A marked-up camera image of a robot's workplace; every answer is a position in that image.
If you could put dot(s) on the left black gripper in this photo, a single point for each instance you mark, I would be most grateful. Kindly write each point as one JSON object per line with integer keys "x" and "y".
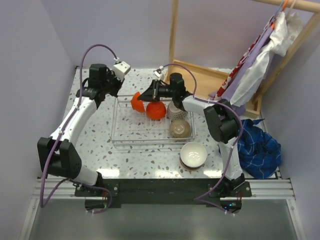
{"x": 115, "y": 88}

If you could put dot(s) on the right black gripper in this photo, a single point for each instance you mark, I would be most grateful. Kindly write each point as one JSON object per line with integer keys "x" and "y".
{"x": 151, "y": 95}

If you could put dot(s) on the orange plastic bowl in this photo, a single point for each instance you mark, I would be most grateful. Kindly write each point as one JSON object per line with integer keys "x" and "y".
{"x": 137, "y": 104}
{"x": 156, "y": 110}

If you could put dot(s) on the dotted beige bowl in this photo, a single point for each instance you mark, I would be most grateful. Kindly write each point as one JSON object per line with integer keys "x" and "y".
{"x": 174, "y": 113}

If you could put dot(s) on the clear wire dish rack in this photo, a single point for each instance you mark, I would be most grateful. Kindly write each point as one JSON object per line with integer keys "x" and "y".
{"x": 132, "y": 128}

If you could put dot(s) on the black bowl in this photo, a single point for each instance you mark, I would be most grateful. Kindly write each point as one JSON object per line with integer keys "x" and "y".
{"x": 180, "y": 128}

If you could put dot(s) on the white bowl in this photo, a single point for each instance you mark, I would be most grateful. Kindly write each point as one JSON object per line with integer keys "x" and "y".
{"x": 193, "y": 155}

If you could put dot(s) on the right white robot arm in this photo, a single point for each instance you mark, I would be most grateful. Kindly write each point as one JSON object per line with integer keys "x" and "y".
{"x": 223, "y": 123}

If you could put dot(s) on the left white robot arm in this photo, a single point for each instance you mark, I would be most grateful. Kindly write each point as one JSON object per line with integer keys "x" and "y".
{"x": 57, "y": 153}

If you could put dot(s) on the wooden clothes rack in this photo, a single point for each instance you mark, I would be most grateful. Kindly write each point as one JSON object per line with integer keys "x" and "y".
{"x": 209, "y": 80}

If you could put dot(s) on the lilac hanging garment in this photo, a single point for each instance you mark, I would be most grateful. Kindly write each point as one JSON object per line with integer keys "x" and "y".
{"x": 229, "y": 92}

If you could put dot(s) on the blue checked cloth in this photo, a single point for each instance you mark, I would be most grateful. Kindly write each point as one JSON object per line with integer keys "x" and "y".
{"x": 257, "y": 153}

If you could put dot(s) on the red white patterned garment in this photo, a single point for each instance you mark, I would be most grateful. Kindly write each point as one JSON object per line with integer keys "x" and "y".
{"x": 243, "y": 59}

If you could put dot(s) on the white hanging garment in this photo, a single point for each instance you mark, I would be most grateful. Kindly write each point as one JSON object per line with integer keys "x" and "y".
{"x": 284, "y": 34}

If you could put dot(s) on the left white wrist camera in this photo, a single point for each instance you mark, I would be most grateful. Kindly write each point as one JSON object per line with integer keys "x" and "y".
{"x": 120, "y": 69}

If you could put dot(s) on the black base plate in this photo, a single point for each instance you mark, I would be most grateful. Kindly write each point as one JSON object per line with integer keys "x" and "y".
{"x": 109, "y": 193}

